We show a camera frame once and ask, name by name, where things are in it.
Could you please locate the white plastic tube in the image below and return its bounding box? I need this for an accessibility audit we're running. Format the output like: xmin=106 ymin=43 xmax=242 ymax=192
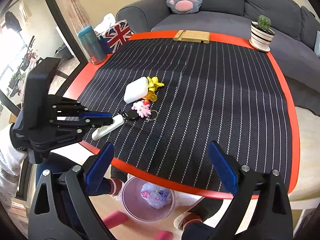
xmin=92 ymin=114 xmax=125 ymax=141

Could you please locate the black key fob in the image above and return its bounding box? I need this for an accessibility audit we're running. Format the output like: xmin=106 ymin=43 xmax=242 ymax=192
xmin=119 ymin=110 xmax=140 ymax=121

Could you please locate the pink hello kitty charm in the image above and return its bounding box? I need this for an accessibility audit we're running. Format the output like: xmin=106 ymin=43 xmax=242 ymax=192
xmin=131 ymin=100 xmax=151 ymax=118

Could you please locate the white square box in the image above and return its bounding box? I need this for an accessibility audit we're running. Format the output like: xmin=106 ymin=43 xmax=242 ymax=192
xmin=124 ymin=76 xmax=149 ymax=104

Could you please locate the orange translucent keychain charm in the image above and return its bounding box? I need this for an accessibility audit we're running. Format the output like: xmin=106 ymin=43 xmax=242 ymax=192
xmin=144 ymin=91 xmax=158 ymax=102

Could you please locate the yellow toy figure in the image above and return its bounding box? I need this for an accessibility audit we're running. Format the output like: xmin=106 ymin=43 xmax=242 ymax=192
xmin=147 ymin=76 xmax=164 ymax=92

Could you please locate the pink translucent trash bin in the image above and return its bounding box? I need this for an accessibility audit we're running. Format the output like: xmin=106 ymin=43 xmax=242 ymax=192
xmin=121 ymin=177 xmax=176 ymax=223

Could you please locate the plastic bag of trash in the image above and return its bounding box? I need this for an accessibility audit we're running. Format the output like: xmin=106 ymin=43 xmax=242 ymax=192
xmin=140 ymin=182 xmax=172 ymax=210

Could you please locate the left black slipper foot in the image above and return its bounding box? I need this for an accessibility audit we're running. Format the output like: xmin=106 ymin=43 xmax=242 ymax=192
xmin=106 ymin=166 xmax=127 ymax=199

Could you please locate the black slipper foot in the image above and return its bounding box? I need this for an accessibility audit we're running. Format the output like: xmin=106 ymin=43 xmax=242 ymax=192
xmin=106 ymin=166 xmax=127 ymax=199
xmin=174 ymin=197 xmax=223 ymax=231

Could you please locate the right black slipper foot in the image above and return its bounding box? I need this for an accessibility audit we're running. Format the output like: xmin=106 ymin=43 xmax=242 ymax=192
xmin=174 ymin=197 xmax=223 ymax=231

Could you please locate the pink stool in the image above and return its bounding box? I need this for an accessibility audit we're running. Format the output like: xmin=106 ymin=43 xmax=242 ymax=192
xmin=103 ymin=211 xmax=174 ymax=240

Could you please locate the teal thermos bottle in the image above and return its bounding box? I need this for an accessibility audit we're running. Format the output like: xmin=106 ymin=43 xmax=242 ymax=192
xmin=77 ymin=25 xmax=106 ymax=64

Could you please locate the union jack tissue box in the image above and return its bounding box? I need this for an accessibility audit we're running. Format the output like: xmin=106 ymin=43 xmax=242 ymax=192
xmin=98 ymin=20 xmax=134 ymax=54

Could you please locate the dark pinstriped table mat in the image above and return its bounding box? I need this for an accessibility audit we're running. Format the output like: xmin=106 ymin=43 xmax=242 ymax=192
xmin=77 ymin=38 xmax=293 ymax=193

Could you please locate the beige curtain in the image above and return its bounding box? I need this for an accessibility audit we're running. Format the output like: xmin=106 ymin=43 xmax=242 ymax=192
xmin=63 ymin=0 xmax=91 ymax=33

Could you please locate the wooden phone stand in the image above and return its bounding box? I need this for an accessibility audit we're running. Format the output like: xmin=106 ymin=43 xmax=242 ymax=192
xmin=173 ymin=30 xmax=210 ymax=44

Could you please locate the potted cactus striped pot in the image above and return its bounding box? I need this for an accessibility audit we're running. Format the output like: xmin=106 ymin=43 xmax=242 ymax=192
xmin=249 ymin=15 xmax=275 ymax=52

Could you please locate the cat paw cushion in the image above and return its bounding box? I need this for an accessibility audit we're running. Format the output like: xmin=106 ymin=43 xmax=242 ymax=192
xmin=166 ymin=0 xmax=203 ymax=14

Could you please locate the light blue cushion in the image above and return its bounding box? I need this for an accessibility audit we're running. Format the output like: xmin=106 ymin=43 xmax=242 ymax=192
xmin=314 ymin=30 xmax=320 ymax=58

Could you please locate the grey fabric sofa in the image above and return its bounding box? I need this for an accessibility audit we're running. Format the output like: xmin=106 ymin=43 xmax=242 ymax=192
xmin=116 ymin=0 xmax=319 ymax=115

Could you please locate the black door frame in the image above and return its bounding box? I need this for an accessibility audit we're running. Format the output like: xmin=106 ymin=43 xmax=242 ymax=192
xmin=1 ymin=0 xmax=87 ymax=119

